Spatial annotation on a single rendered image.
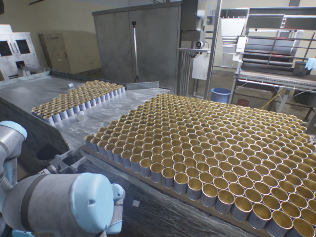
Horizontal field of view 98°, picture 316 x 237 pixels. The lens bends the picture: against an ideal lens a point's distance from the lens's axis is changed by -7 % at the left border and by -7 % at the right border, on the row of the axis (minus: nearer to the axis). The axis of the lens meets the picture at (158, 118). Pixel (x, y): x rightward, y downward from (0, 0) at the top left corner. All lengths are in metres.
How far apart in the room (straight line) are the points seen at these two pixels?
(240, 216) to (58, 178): 0.67
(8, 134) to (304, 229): 1.19
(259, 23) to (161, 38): 1.85
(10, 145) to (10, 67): 5.42
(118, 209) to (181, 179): 0.33
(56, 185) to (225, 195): 0.67
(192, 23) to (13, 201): 2.99
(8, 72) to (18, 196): 5.80
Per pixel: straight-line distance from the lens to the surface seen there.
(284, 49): 4.96
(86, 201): 0.34
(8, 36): 6.16
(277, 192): 0.91
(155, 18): 3.66
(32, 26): 7.97
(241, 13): 3.55
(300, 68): 4.47
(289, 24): 3.54
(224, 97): 3.77
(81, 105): 1.76
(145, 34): 3.79
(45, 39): 7.66
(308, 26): 3.58
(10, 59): 6.12
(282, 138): 1.29
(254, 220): 0.78
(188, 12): 3.09
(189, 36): 3.15
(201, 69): 3.60
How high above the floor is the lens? 1.79
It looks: 30 degrees down
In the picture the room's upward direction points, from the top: straight up
